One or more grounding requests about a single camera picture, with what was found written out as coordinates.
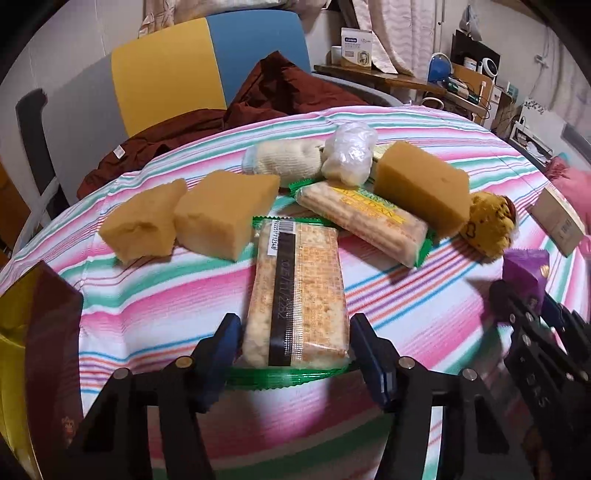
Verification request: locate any striped cloth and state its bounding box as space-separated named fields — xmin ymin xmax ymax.
xmin=0 ymin=104 xmax=591 ymax=480

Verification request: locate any blue desk fan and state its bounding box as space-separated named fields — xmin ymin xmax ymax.
xmin=427 ymin=52 xmax=455 ymax=86

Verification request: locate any pink patterned curtain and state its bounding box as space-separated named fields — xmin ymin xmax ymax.
xmin=139 ymin=0 xmax=333 ymax=24
xmin=367 ymin=0 xmax=455 ymax=75

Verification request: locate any yellow and maroon bag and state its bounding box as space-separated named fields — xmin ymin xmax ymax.
xmin=0 ymin=261 xmax=85 ymax=480

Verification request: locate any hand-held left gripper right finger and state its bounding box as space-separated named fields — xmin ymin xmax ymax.
xmin=349 ymin=313 xmax=522 ymax=480

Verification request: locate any clear plastic bag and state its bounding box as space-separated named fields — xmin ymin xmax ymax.
xmin=321 ymin=122 xmax=378 ymax=188

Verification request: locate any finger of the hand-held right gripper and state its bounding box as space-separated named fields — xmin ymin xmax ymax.
xmin=489 ymin=279 xmax=555 ymax=365
xmin=542 ymin=295 xmax=591 ymax=356

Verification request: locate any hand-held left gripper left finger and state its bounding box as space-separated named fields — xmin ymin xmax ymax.
xmin=69 ymin=313 xmax=244 ymax=480

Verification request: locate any cracker packet with yellow label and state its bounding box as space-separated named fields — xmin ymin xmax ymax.
xmin=288 ymin=180 xmax=437 ymax=268

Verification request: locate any rolled cream sock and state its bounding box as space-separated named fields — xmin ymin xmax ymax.
xmin=242 ymin=141 xmax=324 ymax=185

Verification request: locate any cracker packet with black stripe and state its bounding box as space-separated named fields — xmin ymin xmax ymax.
xmin=226 ymin=217 xmax=356 ymax=388

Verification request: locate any maroon garment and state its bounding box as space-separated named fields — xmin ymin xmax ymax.
xmin=76 ymin=51 xmax=370 ymax=200

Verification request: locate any purple snack packet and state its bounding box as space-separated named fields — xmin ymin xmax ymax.
xmin=502 ymin=248 xmax=550 ymax=319

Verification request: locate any torn yellow sponge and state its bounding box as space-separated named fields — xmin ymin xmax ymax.
xmin=99 ymin=179 xmax=188 ymax=264

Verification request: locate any large yellow sponge block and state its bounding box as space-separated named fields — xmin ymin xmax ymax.
xmin=373 ymin=141 xmax=471 ymax=237

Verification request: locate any brown cardboard box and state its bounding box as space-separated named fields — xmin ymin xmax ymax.
xmin=526 ymin=187 xmax=587 ymax=257

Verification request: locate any wooden desk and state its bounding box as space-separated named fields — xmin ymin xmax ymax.
xmin=314 ymin=64 xmax=448 ymax=100

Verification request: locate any yellow plush toy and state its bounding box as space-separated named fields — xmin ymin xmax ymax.
xmin=458 ymin=193 xmax=520 ymax=257

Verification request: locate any wooden side shelf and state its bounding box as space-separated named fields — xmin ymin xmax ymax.
xmin=455 ymin=62 xmax=513 ymax=125

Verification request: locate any white carton with window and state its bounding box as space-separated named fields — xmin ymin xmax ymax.
xmin=341 ymin=28 xmax=374 ymax=70

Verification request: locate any white storage rack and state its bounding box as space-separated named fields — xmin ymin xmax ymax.
xmin=510 ymin=104 xmax=555 ymax=158

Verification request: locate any grey yellow blue chair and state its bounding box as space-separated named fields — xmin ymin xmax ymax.
xmin=16 ymin=10 xmax=402 ymax=217

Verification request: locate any black monitor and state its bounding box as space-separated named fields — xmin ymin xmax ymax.
xmin=450 ymin=30 xmax=502 ymax=75

